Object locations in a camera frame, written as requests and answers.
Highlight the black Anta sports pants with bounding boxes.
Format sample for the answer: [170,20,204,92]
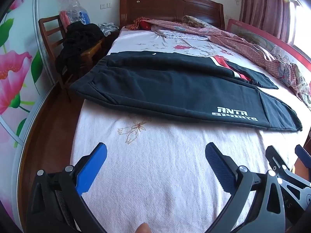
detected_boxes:
[71,51,303,132]

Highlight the person's left hand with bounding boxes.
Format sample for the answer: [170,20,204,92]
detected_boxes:
[135,223,151,233]

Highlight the white floral bed sheet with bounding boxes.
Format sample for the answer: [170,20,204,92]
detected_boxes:
[70,26,311,233]

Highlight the floral wardrobe door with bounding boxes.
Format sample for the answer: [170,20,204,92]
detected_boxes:
[1,0,65,225]

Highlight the window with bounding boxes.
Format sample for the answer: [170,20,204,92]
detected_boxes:
[289,0,310,61]

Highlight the black clothes pile on chair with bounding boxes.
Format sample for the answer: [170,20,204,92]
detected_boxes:
[55,22,104,75]

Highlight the grey patterned cloth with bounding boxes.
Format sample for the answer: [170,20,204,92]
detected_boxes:
[98,23,119,36]

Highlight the wooden chair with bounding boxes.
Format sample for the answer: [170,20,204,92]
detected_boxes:
[38,14,105,88]

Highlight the pink floral quilt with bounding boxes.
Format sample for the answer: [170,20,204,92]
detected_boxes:
[126,15,310,108]

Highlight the pink curtain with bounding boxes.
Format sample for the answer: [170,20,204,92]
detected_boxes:
[239,0,293,44]

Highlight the red pillow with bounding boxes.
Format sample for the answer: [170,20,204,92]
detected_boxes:
[138,21,152,30]

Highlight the clear plastic bag with items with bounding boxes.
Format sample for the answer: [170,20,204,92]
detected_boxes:
[59,0,91,29]

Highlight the dark wooden headboard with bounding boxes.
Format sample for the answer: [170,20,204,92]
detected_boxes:
[119,0,225,30]

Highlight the red bed guard rail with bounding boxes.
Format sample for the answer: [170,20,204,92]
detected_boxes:
[227,19,310,72]

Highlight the wall power socket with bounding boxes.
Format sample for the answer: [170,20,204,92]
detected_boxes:
[100,3,112,10]

